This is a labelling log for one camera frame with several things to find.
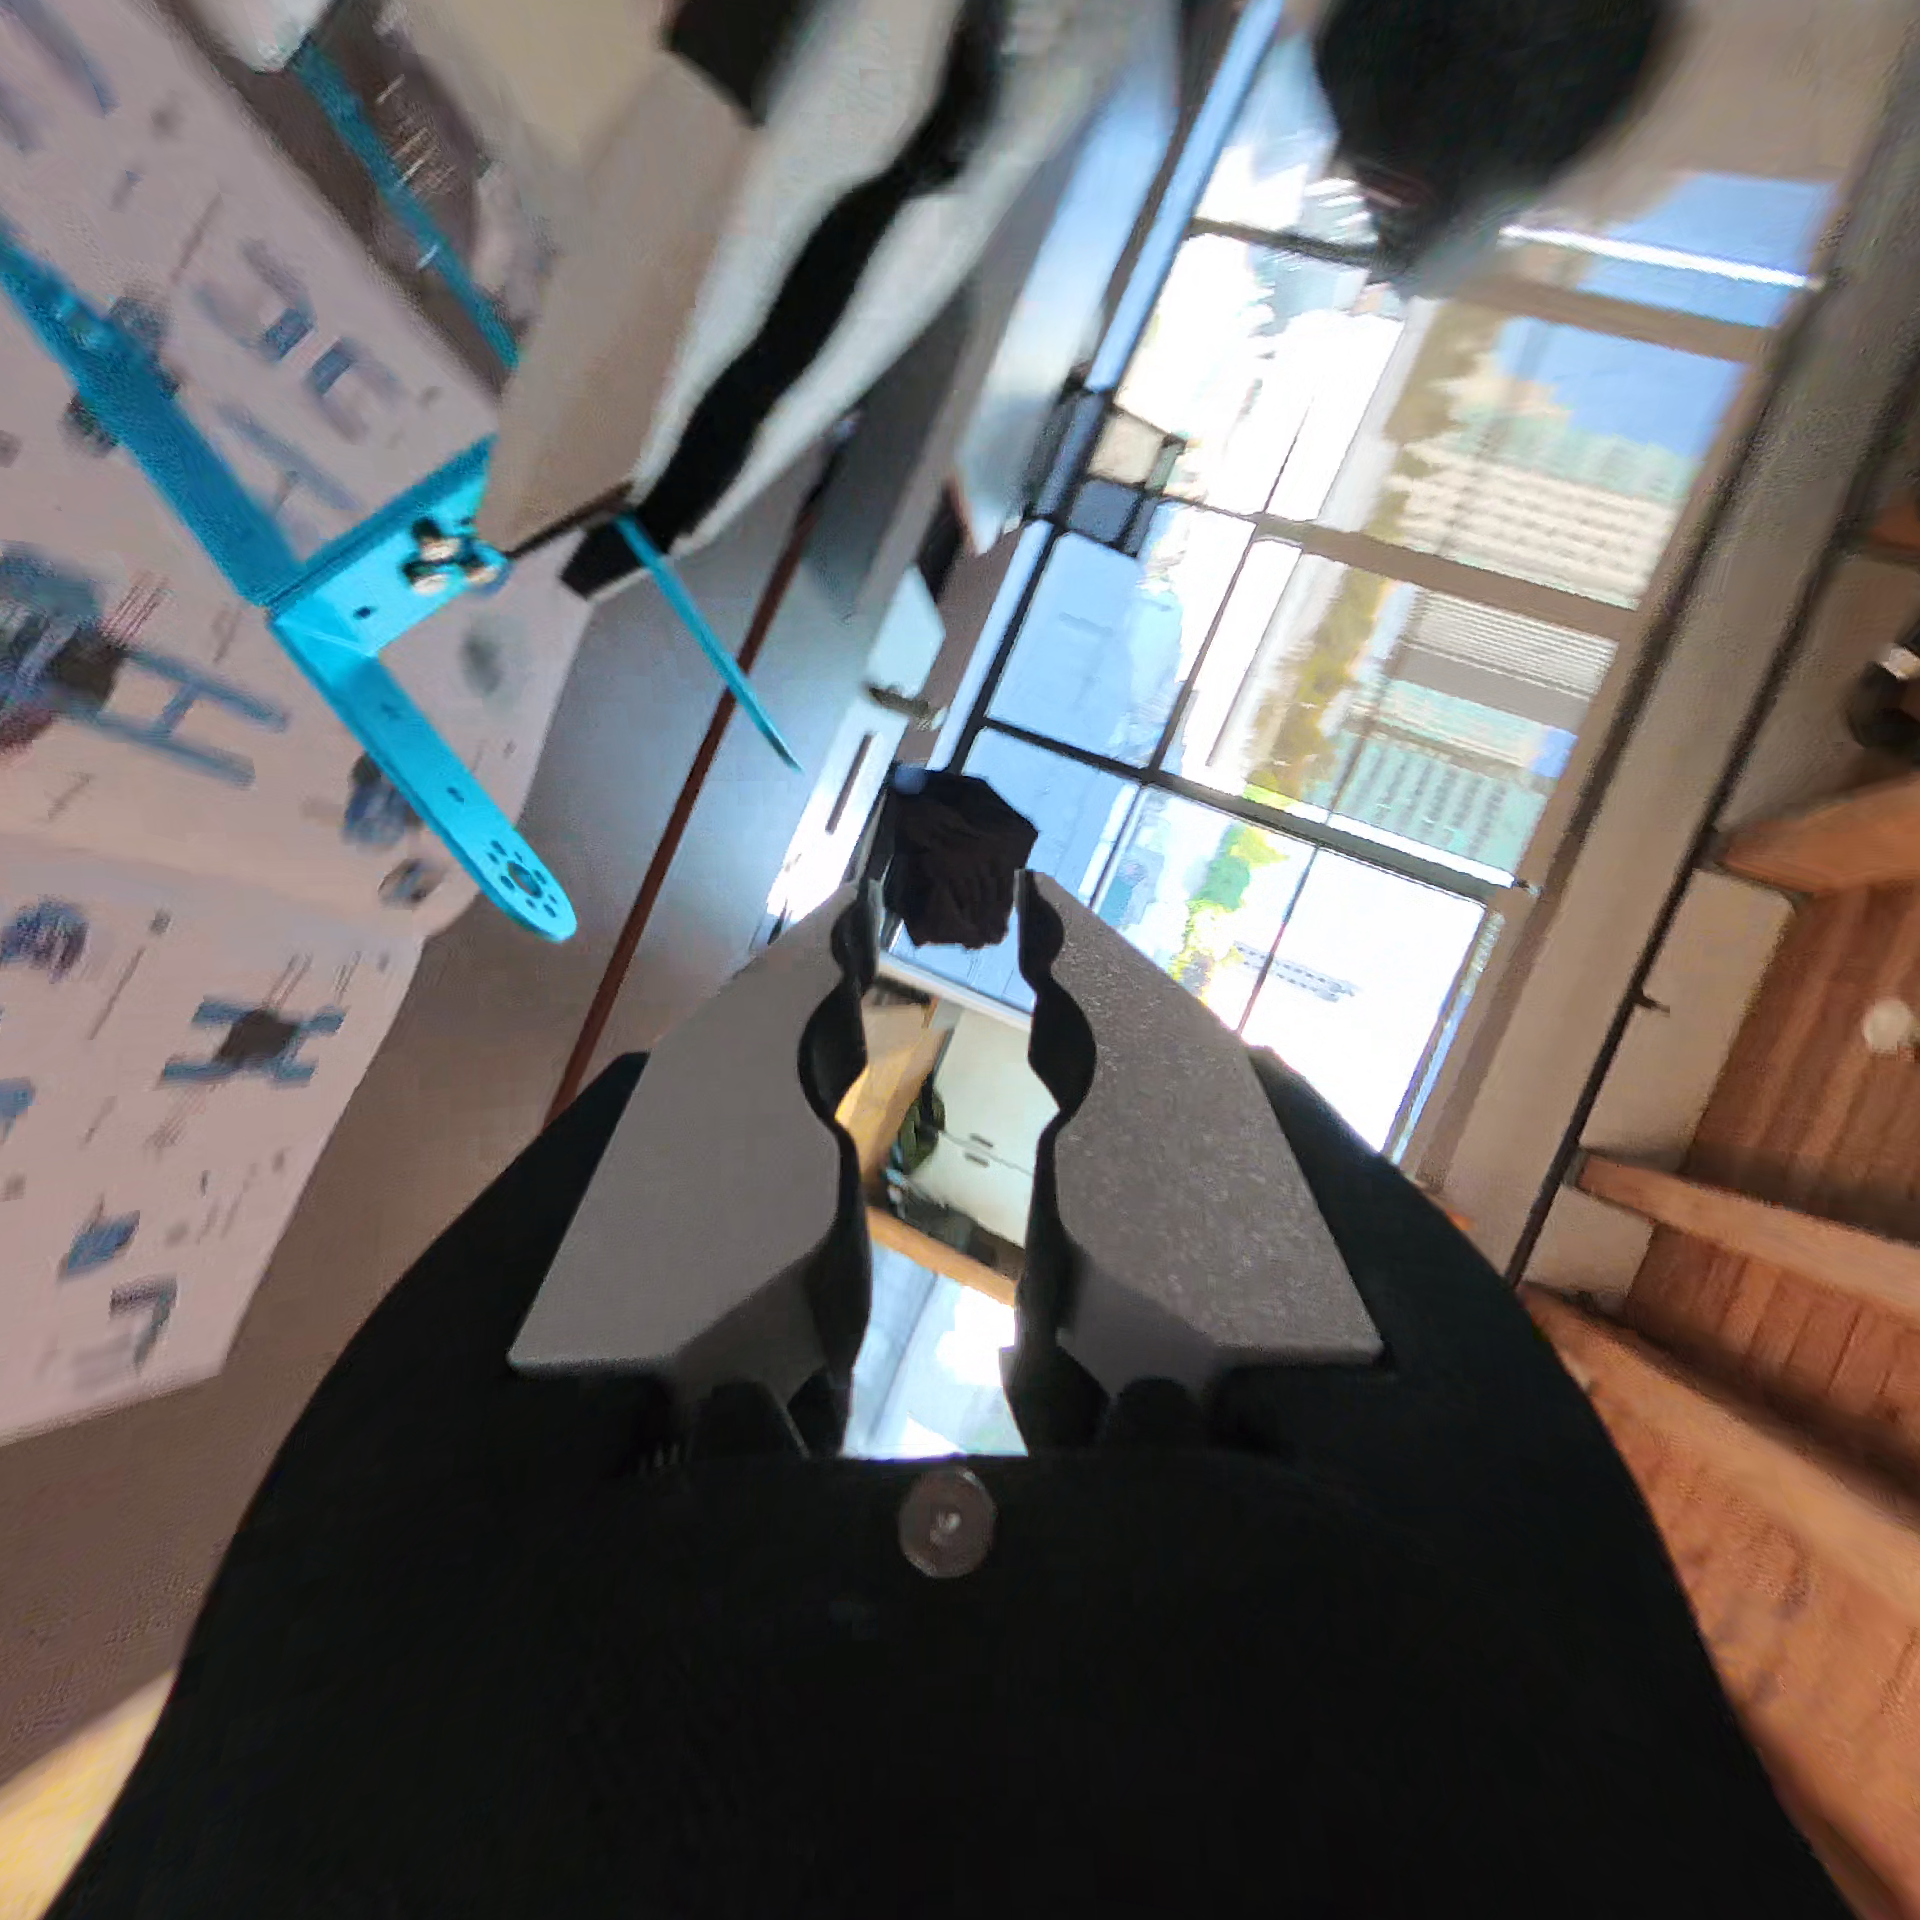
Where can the black round object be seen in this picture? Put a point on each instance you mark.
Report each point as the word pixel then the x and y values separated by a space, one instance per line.
pixel 1485 106

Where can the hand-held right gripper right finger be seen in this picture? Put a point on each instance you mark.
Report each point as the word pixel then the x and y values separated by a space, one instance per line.
pixel 1185 1200

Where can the blue straight metal bracket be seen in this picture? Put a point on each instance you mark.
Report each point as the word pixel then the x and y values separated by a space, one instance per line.
pixel 403 195

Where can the small black plastic part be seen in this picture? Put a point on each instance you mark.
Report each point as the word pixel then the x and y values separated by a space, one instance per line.
pixel 954 862

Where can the blue bent metal bracket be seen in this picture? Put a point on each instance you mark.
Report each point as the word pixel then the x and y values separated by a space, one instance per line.
pixel 441 796

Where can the open instruction manual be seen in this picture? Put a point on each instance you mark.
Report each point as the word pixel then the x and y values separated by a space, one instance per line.
pixel 149 195

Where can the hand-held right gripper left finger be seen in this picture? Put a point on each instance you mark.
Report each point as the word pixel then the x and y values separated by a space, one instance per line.
pixel 705 1200

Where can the large framed window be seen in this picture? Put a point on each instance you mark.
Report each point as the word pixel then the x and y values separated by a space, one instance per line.
pixel 1277 374

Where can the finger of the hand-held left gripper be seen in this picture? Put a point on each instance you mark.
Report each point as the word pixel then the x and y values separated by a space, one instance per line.
pixel 615 330
pixel 886 136

